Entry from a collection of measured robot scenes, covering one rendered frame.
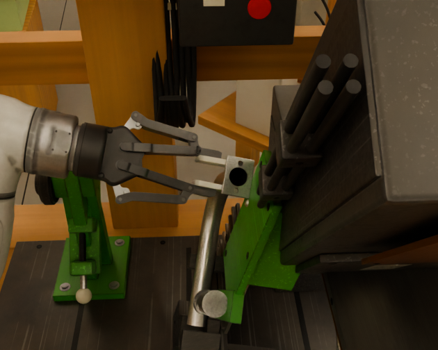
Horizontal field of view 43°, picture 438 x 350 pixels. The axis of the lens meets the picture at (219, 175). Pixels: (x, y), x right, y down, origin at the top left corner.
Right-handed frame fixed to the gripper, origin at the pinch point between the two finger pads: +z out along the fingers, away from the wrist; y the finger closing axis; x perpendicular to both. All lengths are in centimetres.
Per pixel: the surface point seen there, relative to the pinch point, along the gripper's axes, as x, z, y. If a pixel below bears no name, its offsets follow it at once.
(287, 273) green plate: -4.5, 10.8, -12.1
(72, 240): 25.1, -19.3, -13.5
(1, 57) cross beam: 29, -38, 17
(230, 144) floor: 207, 45, 41
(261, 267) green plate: -4.8, 6.9, -11.8
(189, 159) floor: 203, 24, 29
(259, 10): -3.9, 1.2, 23.8
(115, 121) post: 25.1, -15.9, 9.2
